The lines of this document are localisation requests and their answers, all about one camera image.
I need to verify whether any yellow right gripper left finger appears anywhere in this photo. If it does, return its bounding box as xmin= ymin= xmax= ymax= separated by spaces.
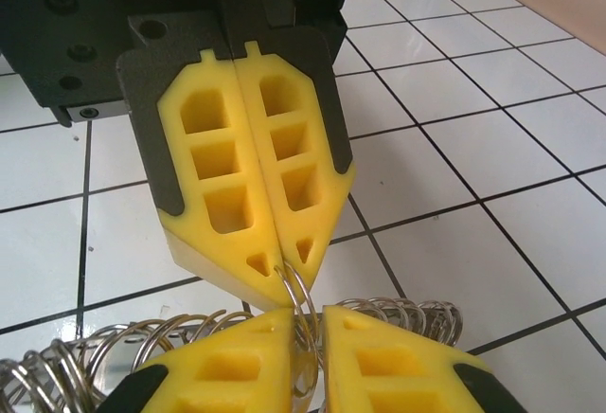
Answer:
xmin=97 ymin=308 xmax=297 ymax=413

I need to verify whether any metal keyring plate with rings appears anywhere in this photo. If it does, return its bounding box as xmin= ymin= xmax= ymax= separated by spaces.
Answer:
xmin=0 ymin=262 xmax=468 ymax=413

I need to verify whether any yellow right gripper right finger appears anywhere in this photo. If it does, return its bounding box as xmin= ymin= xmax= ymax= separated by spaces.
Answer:
xmin=321 ymin=305 xmax=493 ymax=413

